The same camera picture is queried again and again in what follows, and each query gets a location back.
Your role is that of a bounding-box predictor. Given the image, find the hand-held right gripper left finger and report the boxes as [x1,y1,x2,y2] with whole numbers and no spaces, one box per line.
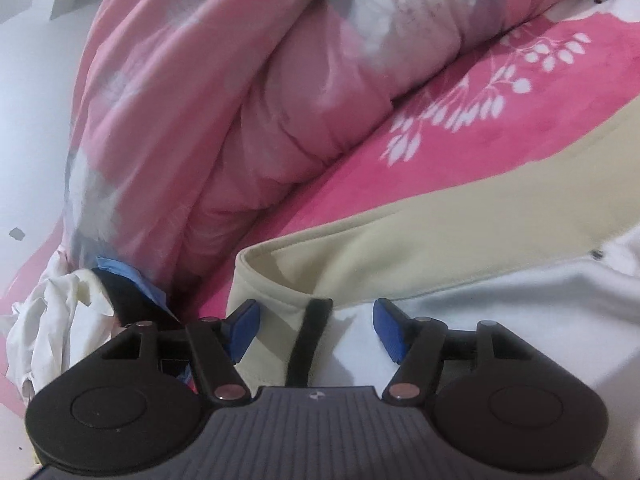
[102,300,261,403]

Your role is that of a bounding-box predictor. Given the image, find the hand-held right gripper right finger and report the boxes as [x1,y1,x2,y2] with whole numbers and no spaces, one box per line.
[374,298,531,403]

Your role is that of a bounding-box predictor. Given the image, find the beige zip jacket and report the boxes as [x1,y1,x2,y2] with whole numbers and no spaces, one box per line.
[227,105,640,391]

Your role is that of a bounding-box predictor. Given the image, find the pile of white clothes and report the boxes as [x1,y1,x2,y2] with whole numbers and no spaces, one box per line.
[5,267,126,396]

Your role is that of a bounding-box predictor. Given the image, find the light blue garment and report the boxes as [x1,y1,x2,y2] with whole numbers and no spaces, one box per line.
[95,255,171,313]

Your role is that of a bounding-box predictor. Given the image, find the black garment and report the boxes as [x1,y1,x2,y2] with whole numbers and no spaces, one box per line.
[92,270,173,333]

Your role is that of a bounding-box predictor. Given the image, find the pink floral quilt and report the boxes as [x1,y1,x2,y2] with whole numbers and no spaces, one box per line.
[62,0,608,313]

